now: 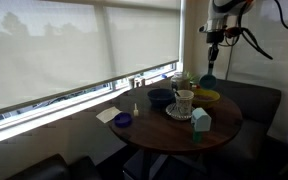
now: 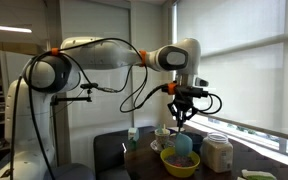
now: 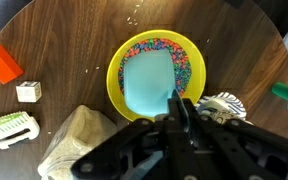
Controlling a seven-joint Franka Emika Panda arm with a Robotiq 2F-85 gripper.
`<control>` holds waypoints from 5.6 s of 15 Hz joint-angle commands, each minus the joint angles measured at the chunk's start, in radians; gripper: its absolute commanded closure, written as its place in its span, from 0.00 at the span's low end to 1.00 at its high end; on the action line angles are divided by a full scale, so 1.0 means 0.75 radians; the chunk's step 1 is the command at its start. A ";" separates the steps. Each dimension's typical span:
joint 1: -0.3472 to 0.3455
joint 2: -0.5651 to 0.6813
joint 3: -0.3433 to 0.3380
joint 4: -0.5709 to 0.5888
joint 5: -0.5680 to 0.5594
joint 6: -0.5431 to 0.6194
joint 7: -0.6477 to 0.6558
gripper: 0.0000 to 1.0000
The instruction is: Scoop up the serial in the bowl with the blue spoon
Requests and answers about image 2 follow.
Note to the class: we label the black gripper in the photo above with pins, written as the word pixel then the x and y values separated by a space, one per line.
pixel 184 104

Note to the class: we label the dark blue bowl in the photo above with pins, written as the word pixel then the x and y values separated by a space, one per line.
pixel 197 140

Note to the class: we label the yellow bowl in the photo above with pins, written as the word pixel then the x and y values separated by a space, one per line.
pixel 180 170

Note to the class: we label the patterned white mug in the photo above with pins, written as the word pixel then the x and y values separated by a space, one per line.
pixel 161 137

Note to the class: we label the colourful cereal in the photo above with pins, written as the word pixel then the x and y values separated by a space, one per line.
pixel 172 160

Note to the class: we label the clear jar of grains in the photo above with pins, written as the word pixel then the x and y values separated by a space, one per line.
pixel 217 153

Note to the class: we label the small green bottle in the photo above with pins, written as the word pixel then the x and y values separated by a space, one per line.
pixel 133 144

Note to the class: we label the round wooden table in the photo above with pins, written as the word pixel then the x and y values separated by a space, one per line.
pixel 144 163

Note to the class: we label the dark grey sofa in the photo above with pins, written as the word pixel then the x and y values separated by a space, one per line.
pixel 109 153

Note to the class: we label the green and white cloth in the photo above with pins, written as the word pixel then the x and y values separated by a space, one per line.
pixel 259 175

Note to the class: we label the blue grey office chair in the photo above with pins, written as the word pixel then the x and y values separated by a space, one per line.
pixel 70 172

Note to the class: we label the white cabinet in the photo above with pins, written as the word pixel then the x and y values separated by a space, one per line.
pixel 14 66

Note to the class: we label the ceiling strip light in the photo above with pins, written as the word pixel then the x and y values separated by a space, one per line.
pixel 7 28

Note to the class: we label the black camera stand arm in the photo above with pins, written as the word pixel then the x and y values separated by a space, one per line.
pixel 70 99

